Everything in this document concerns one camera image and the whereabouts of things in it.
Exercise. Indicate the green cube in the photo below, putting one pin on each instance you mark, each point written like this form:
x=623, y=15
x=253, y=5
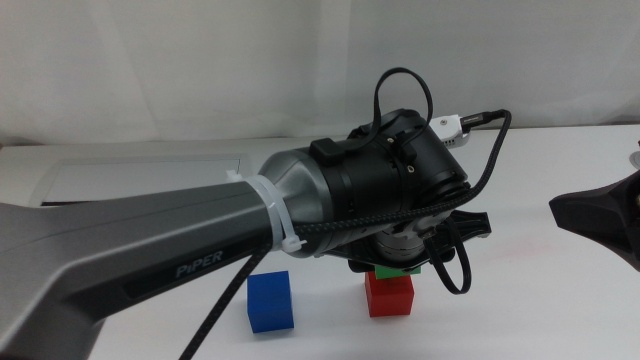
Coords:
x=392, y=273

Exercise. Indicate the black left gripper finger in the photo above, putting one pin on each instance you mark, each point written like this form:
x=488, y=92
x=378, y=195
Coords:
x=358, y=266

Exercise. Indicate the blue cube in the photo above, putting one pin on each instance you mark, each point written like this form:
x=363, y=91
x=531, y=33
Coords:
x=270, y=302

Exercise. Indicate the red cube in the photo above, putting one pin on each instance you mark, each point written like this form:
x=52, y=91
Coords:
x=389, y=299

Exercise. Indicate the white backdrop curtain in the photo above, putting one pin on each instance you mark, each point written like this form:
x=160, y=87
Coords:
x=200, y=65

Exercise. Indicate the white zip tie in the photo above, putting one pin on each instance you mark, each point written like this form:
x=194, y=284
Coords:
x=275, y=215

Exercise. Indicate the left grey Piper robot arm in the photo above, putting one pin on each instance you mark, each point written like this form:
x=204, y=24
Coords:
x=125, y=235

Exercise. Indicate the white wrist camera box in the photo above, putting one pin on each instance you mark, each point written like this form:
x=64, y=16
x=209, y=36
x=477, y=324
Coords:
x=450, y=130

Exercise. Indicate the grey round table grommet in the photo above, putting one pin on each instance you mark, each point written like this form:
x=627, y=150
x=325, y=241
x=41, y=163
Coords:
x=636, y=159

